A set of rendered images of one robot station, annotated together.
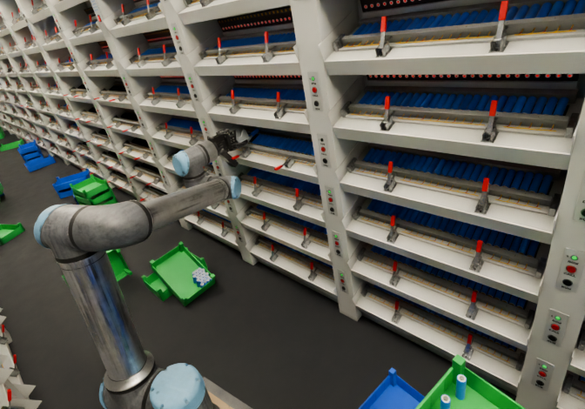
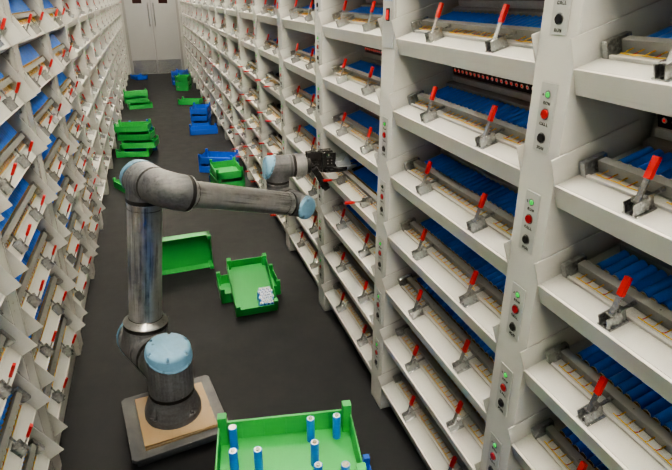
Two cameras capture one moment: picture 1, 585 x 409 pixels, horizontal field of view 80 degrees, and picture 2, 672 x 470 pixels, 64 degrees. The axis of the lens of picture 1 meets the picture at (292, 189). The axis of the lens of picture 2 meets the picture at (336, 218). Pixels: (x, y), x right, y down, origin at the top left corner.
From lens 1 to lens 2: 0.80 m
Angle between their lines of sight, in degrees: 22
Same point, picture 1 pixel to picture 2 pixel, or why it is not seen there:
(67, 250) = (133, 194)
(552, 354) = not seen: outside the picture
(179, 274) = (248, 285)
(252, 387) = (242, 408)
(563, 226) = (502, 337)
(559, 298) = (497, 420)
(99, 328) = (133, 268)
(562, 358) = not seen: outside the picture
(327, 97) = (390, 145)
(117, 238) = (164, 198)
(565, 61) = (509, 172)
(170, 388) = (162, 346)
